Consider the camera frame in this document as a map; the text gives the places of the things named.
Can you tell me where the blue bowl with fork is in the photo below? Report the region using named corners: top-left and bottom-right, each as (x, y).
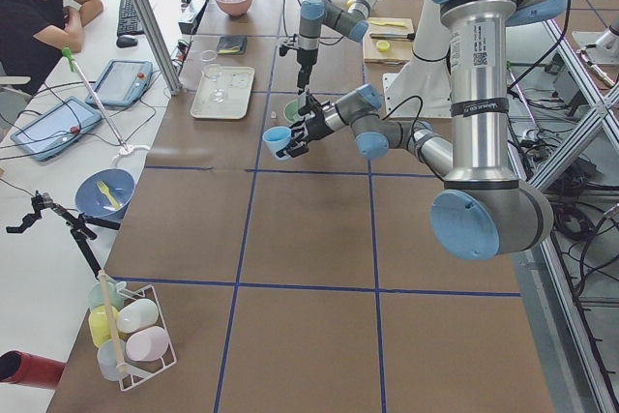
top-left (74, 168), bottom-right (135, 222)

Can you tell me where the clear wine glass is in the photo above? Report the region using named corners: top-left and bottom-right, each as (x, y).
top-left (200, 49), bottom-right (227, 103)

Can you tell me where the aluminium frame post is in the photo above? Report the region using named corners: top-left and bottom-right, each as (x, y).
top-left (133, 0), bottom-right (183, 96)

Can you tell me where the black camera tripod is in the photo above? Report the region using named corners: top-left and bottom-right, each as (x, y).
top-left (4, 190), bottom-right (122, 281)

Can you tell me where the red cylinder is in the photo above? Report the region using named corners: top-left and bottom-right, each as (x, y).
top-left (1, 350), bottom-right (66, 390)

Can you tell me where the cream bear tray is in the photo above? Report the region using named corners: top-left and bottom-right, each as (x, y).
top-left (190, 65), bottom-right (255, 120)

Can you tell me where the black computer mouse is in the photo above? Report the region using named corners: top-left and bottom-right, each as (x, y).
top-left (116, 35), bottom-right (138, 48)

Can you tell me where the blue teach pendant near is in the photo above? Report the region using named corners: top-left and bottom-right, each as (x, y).
top-left (10, 97), bottom-right (103, 162)

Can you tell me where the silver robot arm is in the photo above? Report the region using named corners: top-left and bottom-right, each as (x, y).
top-left (279, 0), bottom-right (377, 116)
top-left (263, 0), bottom-right (568, 260)

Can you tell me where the blue teach pendant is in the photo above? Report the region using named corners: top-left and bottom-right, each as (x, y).
top-left (10, 97), bottom-right (103, 162)
top-left (93, 59), bottom-right (154, 108)

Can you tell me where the grey folded cloth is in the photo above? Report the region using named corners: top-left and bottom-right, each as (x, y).
top-left (216, 35), bottom-right (248, 55)

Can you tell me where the half lemon slice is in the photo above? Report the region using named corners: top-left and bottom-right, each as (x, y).
top-left (375, 40), bottom-right (391, 53)

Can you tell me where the light green bowl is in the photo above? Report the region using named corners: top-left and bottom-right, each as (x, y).
top-left (283, 100), bottom-right (302, 124)

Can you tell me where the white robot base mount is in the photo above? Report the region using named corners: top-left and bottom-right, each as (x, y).
top-left (383, 0), bottom-right (451, 120)

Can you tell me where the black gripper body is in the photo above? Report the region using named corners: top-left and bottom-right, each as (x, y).
top-left (279, 34), bottom-right (319, 89)
top-left (289, 96), bottom-right (341, 145)

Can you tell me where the black keyboard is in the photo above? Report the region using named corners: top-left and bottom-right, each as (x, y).
top-left (116, 0), bottom-right (144, 37)

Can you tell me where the light blue plastic cup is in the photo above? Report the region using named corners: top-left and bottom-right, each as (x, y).
top-left (262, 126), bottom-right (292, 161)

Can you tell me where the wooden cutting board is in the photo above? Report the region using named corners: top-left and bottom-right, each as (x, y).
top-left (362, 16), bottom-right (415, 64)

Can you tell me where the blue teach pendant far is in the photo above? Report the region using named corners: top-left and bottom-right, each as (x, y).
top-left (93, 59), bottom-right (154, 108)

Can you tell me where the seated person black shirt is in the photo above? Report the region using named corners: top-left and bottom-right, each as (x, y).
top-left (1, 0), bottom-right (103, 95)

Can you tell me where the yellow plastic knife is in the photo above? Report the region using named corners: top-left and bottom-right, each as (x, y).
top-left (368, 19), bottom-right (409, 28)

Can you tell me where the white wire cup rack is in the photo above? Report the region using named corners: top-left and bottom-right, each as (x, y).
top-left (87, 270), bottom-right (178, 392)

